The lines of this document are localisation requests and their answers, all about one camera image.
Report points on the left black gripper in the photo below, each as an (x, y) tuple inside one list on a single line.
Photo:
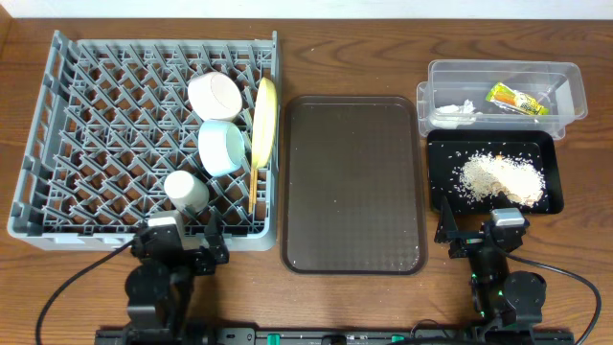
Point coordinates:
[(192, 250)]

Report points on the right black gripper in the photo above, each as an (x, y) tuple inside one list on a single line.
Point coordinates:
[(472, 242)]

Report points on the white plastic cup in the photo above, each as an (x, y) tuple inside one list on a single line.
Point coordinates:
[(186, 192)]

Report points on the wooden chopstick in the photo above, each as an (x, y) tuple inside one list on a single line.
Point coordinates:
[(257, 188), (252, 190)]

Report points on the light blue bowl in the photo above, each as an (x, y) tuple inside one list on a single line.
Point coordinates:
[(220, 147)]

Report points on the yellow plastic plate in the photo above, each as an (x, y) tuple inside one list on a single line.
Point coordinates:
[(264, 123)]

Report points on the pink white bowl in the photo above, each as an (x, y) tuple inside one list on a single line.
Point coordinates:
[(214, 96)]

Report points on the yellow green snack wrapper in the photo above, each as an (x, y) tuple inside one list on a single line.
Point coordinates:
[(507, 98)]

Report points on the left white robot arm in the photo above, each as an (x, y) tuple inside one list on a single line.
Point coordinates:
[(160, 289)]

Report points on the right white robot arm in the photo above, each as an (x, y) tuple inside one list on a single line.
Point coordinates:
[(510, 303)]

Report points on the black waste tray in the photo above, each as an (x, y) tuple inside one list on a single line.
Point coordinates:
[(448, 151)]

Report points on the grey plastic dishwasher rack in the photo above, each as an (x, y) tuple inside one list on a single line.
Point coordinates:
[(113, 119)]

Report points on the spilled rice pile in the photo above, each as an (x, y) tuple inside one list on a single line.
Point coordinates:
[(485, 176)]

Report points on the dark brown serving tray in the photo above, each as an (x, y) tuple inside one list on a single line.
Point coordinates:
[(354, 192)]

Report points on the crumpled white tissue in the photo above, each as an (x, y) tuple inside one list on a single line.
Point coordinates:
[(453, 115)]

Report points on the clear plastic bin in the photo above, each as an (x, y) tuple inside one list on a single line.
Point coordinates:
[(556, 85)]

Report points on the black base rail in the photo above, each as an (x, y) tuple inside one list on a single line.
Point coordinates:
[(425, 332)]

